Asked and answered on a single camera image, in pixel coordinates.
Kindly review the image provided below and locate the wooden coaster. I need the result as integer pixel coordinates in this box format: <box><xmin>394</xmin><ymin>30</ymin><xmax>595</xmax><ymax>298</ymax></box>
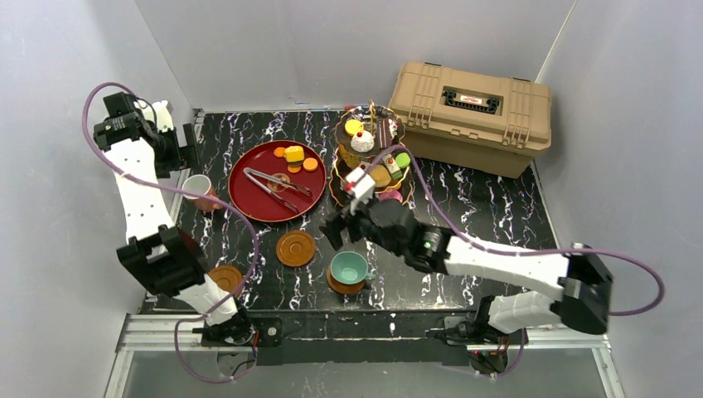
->
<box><xmin>326</xmin><ymin>267</ymin><xmax>367</xmax><ymax>295</ymax></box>
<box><xmin>275</xmin><ymin>230</ymin><xmax>316</xmax><ymax>268</ymax></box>
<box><xmin>207</xmin><ymin>265</ymin><xmax>244</xmax><ymax>297</ymax></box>

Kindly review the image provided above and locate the mint green cup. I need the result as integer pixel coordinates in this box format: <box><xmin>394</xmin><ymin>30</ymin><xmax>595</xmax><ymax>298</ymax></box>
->
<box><xmin>329</xmin><ymin>251</ymin><xmax>376</xmax><ymax>285</ymax></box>

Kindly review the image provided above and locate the pink frosted donut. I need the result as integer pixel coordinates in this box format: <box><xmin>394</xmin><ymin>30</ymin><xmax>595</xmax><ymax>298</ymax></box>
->
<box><xmin>378</xmin><ymin>190</ymin><xmax>403</xmax><ymax>202</ymax></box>

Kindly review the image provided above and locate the orange muffin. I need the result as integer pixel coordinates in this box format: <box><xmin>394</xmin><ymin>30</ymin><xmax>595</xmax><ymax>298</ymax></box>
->
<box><xmin>369</xmin><ymin>164</ymin><xmax>392</xmax><ymax>189</ymax></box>

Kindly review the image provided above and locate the small decorated white cake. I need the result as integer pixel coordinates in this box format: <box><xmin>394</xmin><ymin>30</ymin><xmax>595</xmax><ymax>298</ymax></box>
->
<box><xmin>382</xmin><ymin>153</ymin><xmax>403</xmax><ymax>181</ymax></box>

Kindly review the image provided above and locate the large brown cookie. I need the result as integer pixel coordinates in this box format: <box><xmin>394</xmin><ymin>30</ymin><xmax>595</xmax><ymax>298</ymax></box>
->
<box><xmin>337</xmin><ymin>144</ymin><xmax>363</xmax><ymax>169</ymax></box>

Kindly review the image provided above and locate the dark red round tray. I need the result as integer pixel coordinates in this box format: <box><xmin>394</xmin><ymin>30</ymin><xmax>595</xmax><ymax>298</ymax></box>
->
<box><xmin>228</xmin><ymin>140</ymin><xmax>327</xmax><ymax>223</ymax></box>

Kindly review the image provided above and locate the green macaron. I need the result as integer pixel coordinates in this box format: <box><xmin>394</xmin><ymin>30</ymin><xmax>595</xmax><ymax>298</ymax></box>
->
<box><xmin>395</xmin><ymin>153</ymin><xmax>411</xmax><ymax>169</ymax></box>

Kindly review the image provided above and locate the white cream puff with cherry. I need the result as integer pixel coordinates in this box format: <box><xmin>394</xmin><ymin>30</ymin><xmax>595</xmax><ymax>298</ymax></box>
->
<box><xmin>351</xmin><ymin>130</ymin><xmax>375</xmax><ymax>153</ymax></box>

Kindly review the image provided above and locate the three-tier glass cake stand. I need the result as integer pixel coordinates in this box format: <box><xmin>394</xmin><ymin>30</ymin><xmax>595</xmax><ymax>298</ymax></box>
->
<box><xmin>328</xmin><ymin>101</ymin><xmax>413</xmax><ymax>206</ymax></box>

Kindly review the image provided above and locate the chocolate layered cake slice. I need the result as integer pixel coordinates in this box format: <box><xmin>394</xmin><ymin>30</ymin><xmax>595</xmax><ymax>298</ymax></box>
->
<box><xmin>376</xmin><ymin>119</ymin><xmax>393</xmax><ymax>149</ymax></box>

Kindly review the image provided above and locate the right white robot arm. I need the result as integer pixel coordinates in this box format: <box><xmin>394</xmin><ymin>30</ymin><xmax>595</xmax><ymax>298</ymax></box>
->
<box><xmin>319</xmin><ymin>200</ymin><xmax>613</xmax><ymax>336</ymax></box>

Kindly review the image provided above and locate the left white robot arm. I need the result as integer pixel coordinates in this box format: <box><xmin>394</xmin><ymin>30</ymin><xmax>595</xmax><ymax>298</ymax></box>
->
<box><xmin>92</xmin><ymin>92</ymin><xmax>254</xmax><ymax>345</ymax></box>

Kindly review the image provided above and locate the round yellow biscuit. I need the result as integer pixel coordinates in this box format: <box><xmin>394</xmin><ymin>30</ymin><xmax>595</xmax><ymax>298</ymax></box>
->
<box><xmin>303</xmin><ymin>157</ymin><xmax>319</xmax><ymax>172</ymax></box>

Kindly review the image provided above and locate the yellow cake slice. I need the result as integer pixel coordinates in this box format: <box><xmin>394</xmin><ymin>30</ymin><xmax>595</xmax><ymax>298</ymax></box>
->
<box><xmin>284</xmin><ymin>145</ymin><xmax>305</xmax><ymax>165</ymax></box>

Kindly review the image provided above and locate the tan plastic toolbox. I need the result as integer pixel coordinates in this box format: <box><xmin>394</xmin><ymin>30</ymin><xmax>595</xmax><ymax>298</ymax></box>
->
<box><xmin>389</xmin><ymin>61</ymin><xmax>552</xmax><ymax>178</ymax></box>

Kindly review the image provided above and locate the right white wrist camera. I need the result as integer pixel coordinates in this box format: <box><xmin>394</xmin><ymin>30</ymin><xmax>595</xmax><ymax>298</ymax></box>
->
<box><xmin>342</xmin><ymin>166</ymin><xmax>376</xmax><ymax>215</ymax></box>

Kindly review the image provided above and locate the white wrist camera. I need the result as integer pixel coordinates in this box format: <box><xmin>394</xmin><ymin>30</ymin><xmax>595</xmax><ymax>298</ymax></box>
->
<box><xmin>145</xmin><ymin>100</ymin><xmax>175</xmax><ymax>133</ymax></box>
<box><xmin>342</xmin><ymin>166</ymin><xmax>376</xmax><ymax>215</ymax></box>

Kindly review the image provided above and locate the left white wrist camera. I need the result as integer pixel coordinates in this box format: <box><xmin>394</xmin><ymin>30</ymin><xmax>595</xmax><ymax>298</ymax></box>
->
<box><xmin>145</xmin><ymin>100</ymin><xmax>175</xmax><ymax>133</ymax></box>

